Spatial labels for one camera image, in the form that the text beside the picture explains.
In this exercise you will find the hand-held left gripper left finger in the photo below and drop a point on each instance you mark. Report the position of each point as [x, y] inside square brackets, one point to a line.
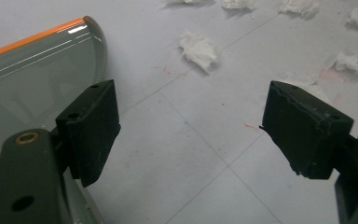
[91, 130]

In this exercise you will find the grey dustpan with orange edge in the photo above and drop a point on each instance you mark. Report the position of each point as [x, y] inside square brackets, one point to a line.
[28, 77]

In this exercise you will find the group of white tissues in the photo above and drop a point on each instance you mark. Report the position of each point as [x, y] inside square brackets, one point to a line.
[199, 51]

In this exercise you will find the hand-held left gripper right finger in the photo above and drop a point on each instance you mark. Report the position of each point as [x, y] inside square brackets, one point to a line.
[307, 130]

